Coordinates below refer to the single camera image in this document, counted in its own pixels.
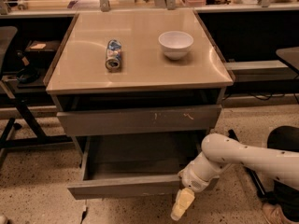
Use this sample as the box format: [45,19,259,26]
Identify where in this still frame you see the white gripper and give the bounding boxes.
[170,168,219,221]

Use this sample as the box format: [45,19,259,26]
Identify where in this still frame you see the grey drawer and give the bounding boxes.
[57,105,221,136]
[68,131,205,200]

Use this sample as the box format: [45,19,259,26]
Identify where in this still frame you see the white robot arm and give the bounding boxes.
[171,133,299,221]

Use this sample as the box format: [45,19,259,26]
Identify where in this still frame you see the grey top drawer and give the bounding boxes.
[57,105,221,136]

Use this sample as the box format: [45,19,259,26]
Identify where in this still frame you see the grey drawer cabinet with top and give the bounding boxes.
[42,8,235,147]

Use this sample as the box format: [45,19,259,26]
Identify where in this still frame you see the tan shoe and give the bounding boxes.
[262,203,299,224]

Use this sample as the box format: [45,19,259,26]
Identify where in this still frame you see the person black trouser leg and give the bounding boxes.
[267,126,299,221]

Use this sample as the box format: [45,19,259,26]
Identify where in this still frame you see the white ceramic bowl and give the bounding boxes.
[158,31,193,60]

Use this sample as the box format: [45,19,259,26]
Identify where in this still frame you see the crushed blue soda can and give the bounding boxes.
[106,39,121,71]

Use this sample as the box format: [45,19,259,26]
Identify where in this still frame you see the dark round table right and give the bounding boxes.
[276,47,299,74]

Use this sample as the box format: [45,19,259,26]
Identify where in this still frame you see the black office chair left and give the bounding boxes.
[0,26,72,164]

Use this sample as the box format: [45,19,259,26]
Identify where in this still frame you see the black box with label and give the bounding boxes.
[25,40,60,52]

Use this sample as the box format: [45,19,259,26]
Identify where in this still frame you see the black coiled cable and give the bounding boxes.
[16,66,41,85]

